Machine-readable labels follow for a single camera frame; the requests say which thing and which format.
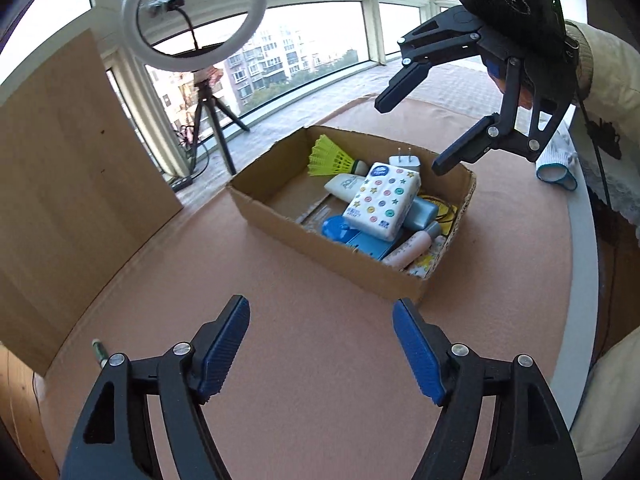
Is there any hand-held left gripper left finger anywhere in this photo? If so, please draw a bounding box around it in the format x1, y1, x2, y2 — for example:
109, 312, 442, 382
60, 294, 251, 480

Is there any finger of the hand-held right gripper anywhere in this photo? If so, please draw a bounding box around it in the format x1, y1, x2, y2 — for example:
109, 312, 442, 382
432, 56, 572, 177
375, 6, 486, 114

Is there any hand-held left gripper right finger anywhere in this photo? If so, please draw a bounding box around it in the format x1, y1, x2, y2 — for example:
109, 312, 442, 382
392, 297, 583, 480

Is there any white charger plug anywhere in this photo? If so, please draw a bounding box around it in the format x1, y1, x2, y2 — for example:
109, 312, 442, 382
389, 146, 421, 171

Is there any yellow ruler card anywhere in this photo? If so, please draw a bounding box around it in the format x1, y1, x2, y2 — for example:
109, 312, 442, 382
420, 194, 460, 236

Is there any patterned lighter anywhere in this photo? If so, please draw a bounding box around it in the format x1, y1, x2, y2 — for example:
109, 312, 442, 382
407, 252, 441, 277

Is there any white patterned tissue pack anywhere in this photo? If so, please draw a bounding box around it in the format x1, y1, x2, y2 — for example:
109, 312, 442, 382
344, 162, 422, 241

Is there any yellow shuttlecock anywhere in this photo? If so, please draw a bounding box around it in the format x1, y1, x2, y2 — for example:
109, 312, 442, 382
307, 135, 370, 178

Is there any small pink white tube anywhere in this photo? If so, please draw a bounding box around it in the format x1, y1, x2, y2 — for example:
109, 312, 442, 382
382, 222, 443, 268

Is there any blue case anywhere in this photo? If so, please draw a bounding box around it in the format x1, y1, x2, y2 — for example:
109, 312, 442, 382
345, 230, 397, 262

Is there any cardboard box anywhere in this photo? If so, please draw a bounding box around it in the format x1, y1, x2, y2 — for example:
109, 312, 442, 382
226, 125, 477, 306

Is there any round blue tape measure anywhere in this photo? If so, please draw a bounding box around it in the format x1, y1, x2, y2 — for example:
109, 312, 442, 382
321, 215, 361, 241

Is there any person's right forearm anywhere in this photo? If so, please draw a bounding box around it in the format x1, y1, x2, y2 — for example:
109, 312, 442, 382
565, 20, 640, 221

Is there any white glove blue cuff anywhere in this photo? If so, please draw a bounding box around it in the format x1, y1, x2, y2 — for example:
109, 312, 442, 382
535, 132, 581, 192

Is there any black tripod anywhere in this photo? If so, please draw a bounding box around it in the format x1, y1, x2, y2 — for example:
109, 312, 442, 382
187, 67, 251, 176

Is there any person's beige clothing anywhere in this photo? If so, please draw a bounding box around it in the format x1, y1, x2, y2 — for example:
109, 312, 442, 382
570, 330, 640, 480

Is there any wooden slat panel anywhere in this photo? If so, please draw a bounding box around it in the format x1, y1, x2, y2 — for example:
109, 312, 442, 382
0, 345, 61, 480

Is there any light wooden board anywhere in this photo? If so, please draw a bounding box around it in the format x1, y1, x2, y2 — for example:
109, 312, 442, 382
0, 27, 185, 377

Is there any white window frame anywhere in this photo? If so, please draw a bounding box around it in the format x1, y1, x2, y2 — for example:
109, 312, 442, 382
85, 0, 481, 161

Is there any black tripod cable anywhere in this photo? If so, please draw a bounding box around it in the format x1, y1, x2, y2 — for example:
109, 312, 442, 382
175, 125, 211, 181

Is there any black camera on gooseneck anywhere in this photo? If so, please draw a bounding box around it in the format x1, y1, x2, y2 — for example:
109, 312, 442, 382
140, 0, 201, 56

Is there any white ring light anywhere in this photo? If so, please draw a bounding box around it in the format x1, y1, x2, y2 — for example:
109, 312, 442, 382
122, 0, 263, 73

